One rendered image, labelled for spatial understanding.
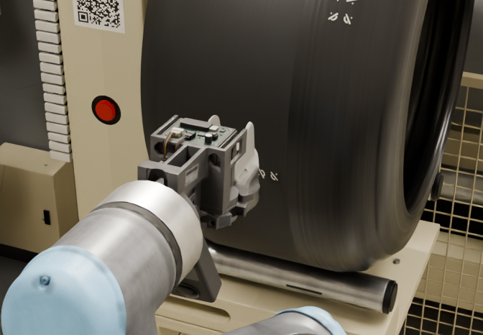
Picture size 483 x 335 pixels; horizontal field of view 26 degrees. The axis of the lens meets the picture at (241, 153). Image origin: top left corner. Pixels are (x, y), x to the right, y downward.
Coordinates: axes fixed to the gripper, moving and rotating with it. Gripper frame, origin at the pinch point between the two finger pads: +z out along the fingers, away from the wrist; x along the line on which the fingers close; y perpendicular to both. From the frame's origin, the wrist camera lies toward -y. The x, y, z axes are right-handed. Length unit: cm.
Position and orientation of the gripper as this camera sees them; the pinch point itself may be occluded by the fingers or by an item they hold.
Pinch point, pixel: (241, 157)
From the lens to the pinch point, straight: 104.0
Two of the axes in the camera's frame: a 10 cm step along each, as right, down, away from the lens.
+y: 0.5, -9.0, -4.2
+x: -9.3, -1.9, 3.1
